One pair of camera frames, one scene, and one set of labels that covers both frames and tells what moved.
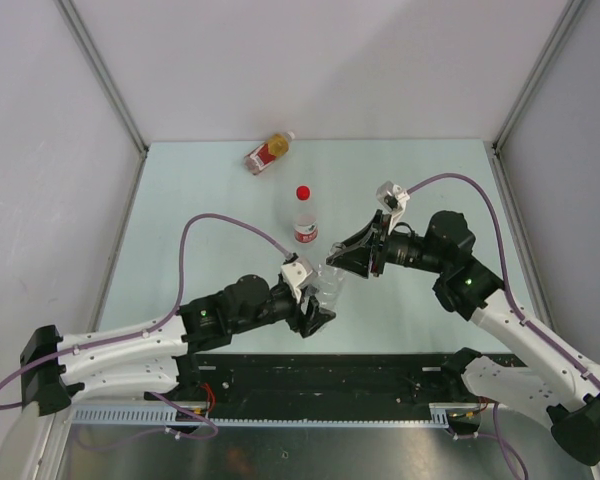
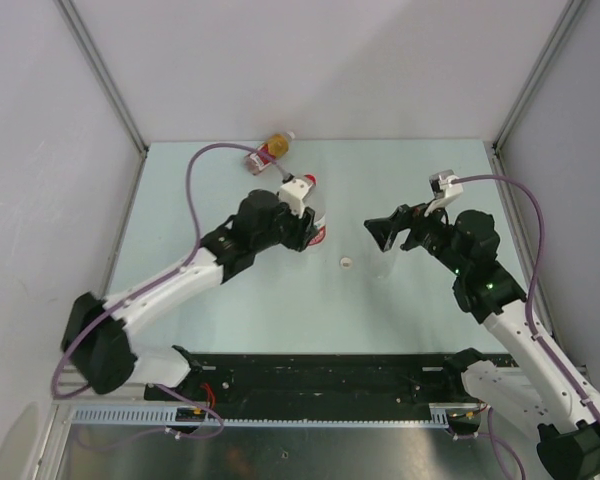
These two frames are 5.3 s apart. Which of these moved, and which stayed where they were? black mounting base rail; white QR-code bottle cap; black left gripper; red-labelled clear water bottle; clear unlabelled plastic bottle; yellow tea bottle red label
Moved: white QR-code bottle cap; black left gripper; red-labelled clear water bottle; clear unlabelled plastic bottle
Stayed: black mounting base rail; yellow tea bottle red label
